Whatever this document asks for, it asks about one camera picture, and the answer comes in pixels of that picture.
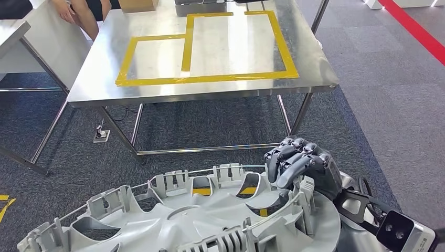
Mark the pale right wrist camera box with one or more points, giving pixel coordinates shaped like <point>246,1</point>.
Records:
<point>406,233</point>

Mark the black chair seat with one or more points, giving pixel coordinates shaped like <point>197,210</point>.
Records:
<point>14,8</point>

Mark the table with chrome legs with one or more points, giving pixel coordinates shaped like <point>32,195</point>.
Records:
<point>10,34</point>

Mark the grey plastic wheel hubcap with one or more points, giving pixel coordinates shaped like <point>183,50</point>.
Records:
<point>194,222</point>

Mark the stainless steel workbench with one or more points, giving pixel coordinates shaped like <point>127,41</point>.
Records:
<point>104,69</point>

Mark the plain cardboard box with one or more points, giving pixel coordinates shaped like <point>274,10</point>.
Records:
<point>137,5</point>

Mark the grey equipment case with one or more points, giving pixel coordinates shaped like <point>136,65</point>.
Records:
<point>201,8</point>

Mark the red barrier belt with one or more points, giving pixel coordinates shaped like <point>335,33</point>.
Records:
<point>413,27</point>

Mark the person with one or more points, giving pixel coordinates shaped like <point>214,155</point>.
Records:
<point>83,17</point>

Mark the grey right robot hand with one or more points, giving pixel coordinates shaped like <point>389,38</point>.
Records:
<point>323,170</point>

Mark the white desk panel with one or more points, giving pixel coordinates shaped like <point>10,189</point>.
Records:
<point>52,45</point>

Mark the chrome stanchion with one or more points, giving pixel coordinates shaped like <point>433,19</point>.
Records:
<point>320,15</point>

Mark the grey floor socket box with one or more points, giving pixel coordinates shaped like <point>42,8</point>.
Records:
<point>101,136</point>

